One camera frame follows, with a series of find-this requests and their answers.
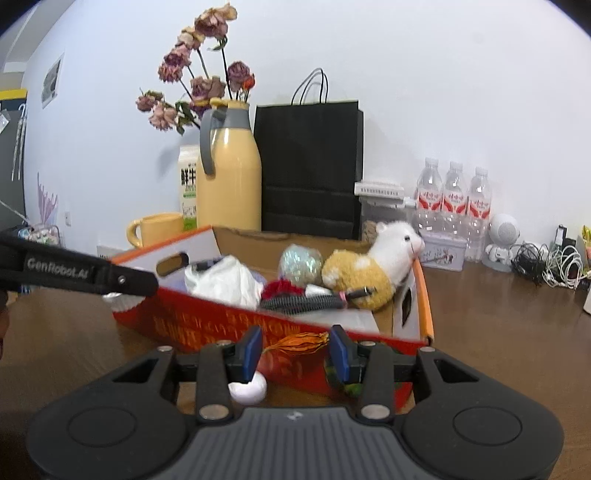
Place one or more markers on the white pleated paper cup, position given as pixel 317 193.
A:
pixel 122 303

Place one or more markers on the orange lantern fruit on stem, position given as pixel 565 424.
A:
pixel 249 83

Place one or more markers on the pale printed tin box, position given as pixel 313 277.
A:
pixel 445 251

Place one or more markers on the glittery silver ball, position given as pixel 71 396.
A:
pixel 300 265

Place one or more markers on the green fuzzy object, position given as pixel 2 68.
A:
pixel 351 390

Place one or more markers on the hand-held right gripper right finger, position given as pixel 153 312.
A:
pixel 338 355

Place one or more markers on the black hair brush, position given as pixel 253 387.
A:
pixel 300 303

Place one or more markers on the purple flower wall sticker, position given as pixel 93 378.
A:
pixel 47 199

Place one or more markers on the orange and white cardboard box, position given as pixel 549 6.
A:
pixel 207 323

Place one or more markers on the black charger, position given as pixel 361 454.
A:
pixel 562 236

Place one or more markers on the clear water bottle red label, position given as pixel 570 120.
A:
pixel 479 198
pixel 429 184
pixel 455 189

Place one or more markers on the framed wall picture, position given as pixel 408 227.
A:
pixel 53 81

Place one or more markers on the white egg-shaped object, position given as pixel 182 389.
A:
pixel 251 392

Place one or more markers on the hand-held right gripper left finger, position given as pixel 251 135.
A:
pixel 253 353

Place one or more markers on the white robot figurine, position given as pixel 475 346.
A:
pixel 503 230

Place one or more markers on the clear container of seeds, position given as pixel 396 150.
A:
pixel 383 203

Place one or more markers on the yellow snack packet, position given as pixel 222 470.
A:
pixel 586 244

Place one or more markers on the white wall socket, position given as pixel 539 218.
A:
pixel 68 218

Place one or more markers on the yellow thermos jug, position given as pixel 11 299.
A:
pixel 231 184

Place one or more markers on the silver foil cone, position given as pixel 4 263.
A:
pixel 317 290

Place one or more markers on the red fabric rose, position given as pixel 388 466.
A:
pixel 277 288

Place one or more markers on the white and yellow alpaca plush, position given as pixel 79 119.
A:
pixel 355 277

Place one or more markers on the dark grey door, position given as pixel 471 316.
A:
pixel 8 152

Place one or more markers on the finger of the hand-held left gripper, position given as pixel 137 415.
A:
pixel 131 284

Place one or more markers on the dried pink rose bouquet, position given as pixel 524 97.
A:
pixel 203 87

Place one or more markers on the orange dried flower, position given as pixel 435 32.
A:
pixel 300 344

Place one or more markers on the white plastic bag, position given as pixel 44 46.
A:
pixel 226 281

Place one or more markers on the black paper bag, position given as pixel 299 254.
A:
pixel 309 161

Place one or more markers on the yellow mug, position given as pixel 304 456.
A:
pixel 159 228

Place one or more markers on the white milk carton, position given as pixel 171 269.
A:
pixel 188 184

